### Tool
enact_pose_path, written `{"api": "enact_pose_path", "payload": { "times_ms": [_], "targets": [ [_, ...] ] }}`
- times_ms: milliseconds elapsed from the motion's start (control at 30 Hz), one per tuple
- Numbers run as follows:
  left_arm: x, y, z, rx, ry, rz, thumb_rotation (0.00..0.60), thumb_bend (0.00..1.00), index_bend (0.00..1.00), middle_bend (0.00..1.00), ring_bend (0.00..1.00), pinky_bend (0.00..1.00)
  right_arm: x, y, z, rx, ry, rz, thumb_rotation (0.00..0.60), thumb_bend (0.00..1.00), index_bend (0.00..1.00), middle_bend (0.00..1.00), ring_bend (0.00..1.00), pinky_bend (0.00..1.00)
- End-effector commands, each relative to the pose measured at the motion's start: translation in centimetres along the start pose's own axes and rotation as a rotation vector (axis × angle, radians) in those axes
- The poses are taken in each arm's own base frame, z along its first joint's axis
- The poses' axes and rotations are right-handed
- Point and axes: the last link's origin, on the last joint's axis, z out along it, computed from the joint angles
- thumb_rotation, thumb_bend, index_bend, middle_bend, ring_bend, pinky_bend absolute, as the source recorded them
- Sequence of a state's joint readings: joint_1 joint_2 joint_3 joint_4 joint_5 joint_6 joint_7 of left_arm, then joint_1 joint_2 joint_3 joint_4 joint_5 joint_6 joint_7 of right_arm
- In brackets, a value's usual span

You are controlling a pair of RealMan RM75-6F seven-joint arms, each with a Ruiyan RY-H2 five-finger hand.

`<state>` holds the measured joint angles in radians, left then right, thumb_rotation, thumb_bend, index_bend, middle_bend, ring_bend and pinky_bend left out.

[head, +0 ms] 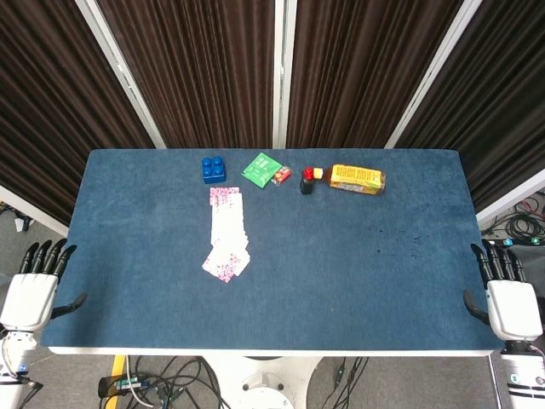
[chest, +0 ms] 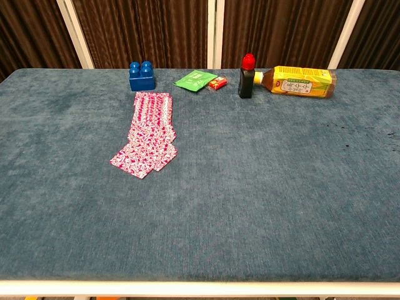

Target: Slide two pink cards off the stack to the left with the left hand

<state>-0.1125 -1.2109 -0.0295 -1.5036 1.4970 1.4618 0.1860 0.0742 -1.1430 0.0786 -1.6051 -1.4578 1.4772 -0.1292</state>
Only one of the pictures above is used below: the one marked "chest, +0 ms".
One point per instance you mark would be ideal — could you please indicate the pink patterned card row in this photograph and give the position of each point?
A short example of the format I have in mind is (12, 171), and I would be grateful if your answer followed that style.
(152, 125)

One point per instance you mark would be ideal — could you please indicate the blue toy building block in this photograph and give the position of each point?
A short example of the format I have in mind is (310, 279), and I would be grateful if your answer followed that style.
(142, 79)

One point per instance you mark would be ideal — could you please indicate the dark sauce bottle red cap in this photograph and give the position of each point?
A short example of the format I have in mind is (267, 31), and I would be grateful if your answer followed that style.
(247, 81)

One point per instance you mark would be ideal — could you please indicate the small red candy packet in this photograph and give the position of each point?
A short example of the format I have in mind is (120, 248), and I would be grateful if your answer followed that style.
(217, 83)

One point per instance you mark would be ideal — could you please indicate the tea bottle yellow label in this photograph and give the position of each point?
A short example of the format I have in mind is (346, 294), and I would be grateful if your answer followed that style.
(300, 82)

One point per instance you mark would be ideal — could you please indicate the white partition frame post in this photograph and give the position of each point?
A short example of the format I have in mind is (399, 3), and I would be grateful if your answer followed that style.
(345, 37)
(215, 34)
(76, 37)

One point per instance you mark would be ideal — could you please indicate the single pink patterned playing card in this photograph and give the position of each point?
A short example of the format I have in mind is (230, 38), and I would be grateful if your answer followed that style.
(128, 162)

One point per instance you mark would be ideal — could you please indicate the green foil packet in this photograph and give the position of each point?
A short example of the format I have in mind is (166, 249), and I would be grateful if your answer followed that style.
(193, 80)

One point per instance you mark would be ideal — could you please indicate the white table frame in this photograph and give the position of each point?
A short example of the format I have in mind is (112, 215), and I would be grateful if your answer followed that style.
(200, 288)

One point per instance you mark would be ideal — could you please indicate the blue velvet table cloth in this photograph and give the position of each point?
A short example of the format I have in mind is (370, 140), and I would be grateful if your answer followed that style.
(234, 187)

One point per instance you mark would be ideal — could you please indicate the dark brown curtain panel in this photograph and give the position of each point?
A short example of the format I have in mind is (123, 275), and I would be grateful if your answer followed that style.
(375, 34)
(28, 34)
(147, 31)
(281, 31)

